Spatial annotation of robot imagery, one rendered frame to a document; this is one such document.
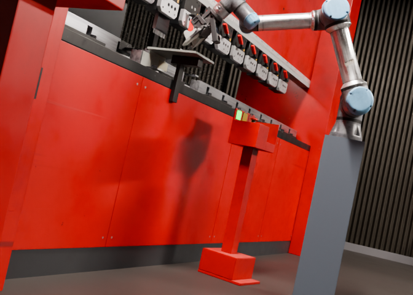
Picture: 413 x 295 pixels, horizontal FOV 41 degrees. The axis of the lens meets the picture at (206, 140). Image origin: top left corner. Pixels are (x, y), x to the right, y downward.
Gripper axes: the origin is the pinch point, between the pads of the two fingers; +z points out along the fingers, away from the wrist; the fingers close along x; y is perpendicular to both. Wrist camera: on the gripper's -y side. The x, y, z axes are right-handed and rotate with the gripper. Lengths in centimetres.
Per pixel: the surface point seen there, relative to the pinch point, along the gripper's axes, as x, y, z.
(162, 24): 1.6, 17.5, 2.7
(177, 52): 10.1, -4.1, 3.8
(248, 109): -108, -4, 10
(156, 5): 10.9, 21.2, -1.9
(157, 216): -7, -51, 62
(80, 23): 57, 8, 19
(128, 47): 1.0, 21.7, 23.3
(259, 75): -111, 9, -10
